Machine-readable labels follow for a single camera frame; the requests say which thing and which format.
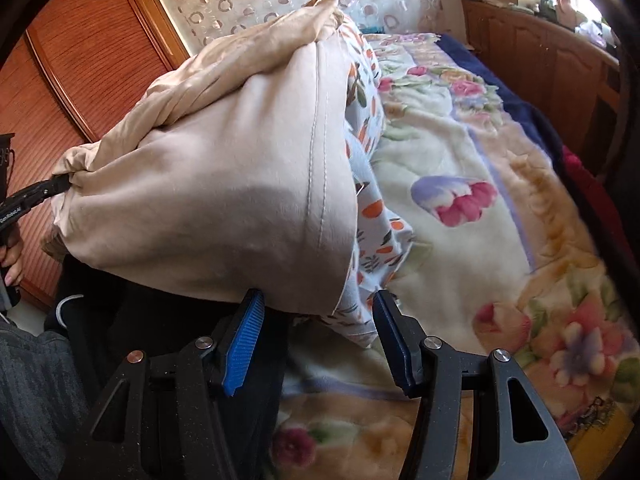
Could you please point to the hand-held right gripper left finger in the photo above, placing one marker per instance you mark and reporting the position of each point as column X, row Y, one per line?
column 245, row 345

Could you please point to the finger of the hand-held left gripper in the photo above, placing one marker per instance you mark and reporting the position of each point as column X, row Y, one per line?
column 40, row 191

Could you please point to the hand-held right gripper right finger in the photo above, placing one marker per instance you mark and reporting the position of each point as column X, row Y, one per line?
column 392, row 340

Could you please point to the beige t-shirt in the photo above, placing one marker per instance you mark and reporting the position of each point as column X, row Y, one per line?
column 200, row 185

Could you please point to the person's left hand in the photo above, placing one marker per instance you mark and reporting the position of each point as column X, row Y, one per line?
column 12, row 262

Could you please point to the black hoodie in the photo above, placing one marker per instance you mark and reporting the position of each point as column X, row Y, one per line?
column 150, row 310

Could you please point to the floral fleece blanket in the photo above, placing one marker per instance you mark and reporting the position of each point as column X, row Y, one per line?
column 475, row 260

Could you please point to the wooden wardrobe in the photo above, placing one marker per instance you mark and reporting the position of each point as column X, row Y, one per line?
column 75, row 60

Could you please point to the orange fruit print sheet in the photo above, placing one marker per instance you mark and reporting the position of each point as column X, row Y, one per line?
column 370, row 195

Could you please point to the grey pants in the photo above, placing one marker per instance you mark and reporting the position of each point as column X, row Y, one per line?
column 35, row 390

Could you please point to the yellow box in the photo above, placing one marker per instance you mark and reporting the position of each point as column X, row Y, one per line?
column 600, row 427

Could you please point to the red cloth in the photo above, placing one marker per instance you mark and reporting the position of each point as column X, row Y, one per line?
column 580, row 172

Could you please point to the navy blanket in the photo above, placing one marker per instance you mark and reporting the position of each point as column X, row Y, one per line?
column 515, row 100

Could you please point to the wooden side cabinet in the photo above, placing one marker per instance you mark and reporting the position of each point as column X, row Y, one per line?
column 540, row 45

